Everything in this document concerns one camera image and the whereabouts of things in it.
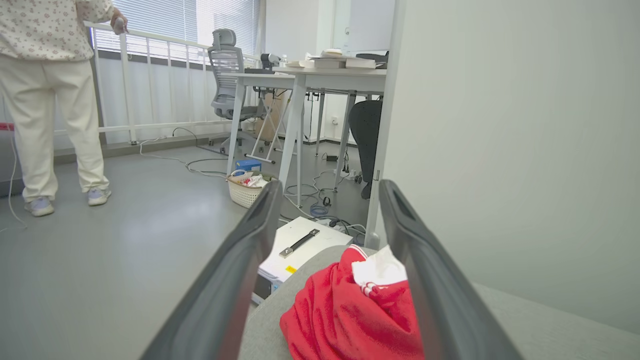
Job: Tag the window blinds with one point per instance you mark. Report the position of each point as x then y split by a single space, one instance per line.
150 20

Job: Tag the stack of white books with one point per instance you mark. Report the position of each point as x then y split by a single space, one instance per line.
335 62

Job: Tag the grey mesh office chair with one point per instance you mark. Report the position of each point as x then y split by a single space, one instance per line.
227 60

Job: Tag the white partition panel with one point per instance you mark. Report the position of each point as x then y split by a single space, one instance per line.
500 125

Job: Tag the black office chair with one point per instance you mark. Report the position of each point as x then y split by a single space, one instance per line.
367 135

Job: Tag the white power strip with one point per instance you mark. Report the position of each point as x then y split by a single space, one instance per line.
332 223

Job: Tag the blue box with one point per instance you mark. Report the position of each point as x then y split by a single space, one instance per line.
248 165

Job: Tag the red and white shirt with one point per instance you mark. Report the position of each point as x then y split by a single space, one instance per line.
340 310

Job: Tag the brown cardboard box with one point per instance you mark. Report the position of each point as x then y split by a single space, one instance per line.
275 115

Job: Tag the person's hand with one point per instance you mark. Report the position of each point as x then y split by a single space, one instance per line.
119 22

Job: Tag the white folding rack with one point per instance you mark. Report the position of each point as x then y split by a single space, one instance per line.
260 159

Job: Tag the small white desk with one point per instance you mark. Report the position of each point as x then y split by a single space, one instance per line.
260 79

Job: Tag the large white desk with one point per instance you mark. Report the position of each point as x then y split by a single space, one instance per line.
340 77

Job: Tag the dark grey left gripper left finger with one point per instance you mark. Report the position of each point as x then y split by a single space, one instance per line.
225 280

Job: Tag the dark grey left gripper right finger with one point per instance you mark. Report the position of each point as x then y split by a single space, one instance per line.
440 300

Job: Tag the white metal railing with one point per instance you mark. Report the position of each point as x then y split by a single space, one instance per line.
126 90

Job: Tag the person in cream clothes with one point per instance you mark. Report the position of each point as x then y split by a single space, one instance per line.
35 100

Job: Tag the white plastic laundry basket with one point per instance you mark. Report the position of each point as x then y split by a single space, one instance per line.
242 195

